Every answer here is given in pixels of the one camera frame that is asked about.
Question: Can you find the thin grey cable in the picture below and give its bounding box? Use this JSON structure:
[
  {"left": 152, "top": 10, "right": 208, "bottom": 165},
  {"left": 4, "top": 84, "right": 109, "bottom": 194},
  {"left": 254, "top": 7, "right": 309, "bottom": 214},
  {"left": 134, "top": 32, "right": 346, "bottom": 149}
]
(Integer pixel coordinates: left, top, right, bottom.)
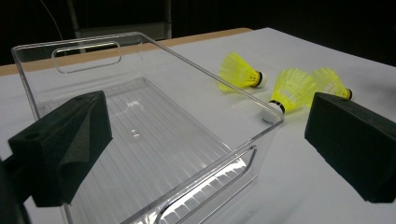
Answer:
[{"left": 39, "top": 0, "right": 65, "bottom": 43}]

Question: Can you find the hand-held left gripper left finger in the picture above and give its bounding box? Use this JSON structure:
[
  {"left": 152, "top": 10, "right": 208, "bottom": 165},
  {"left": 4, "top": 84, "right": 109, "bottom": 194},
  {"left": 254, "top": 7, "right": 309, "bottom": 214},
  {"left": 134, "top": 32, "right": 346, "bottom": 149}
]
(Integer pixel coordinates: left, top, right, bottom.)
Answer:
[{"left": 7, "top": 90, "right": 114, "bottom": 208}]

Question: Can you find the yellow shuttlecock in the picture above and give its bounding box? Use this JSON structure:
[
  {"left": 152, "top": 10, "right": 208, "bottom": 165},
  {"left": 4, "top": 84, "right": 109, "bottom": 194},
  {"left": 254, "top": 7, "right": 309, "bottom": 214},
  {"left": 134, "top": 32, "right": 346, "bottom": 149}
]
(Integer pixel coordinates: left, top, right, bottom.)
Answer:
[
  {"left": 307, "top": 66, "right": 354, "bottom": 102},
  {"left": 262, "top": 68, "right": 318, "bottom": 124},
  {"left": 218, "top": 51, "right": 268, "bottom": 93}
]

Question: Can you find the clear plastic bin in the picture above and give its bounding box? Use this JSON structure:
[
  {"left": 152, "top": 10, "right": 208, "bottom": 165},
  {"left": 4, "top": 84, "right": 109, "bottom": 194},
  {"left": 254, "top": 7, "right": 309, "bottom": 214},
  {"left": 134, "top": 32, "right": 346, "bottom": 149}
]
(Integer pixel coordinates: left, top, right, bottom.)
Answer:
[{"left": 10, "top": 31, "right": 285, "bottom": 224}]

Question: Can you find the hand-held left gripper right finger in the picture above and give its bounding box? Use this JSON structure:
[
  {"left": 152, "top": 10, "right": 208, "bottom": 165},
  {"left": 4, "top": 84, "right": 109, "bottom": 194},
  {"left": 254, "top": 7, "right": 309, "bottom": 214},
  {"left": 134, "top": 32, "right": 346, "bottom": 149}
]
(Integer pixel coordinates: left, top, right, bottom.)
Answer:
[{"left": 304, "top": 91, "right": 396, "bottom": 203}]

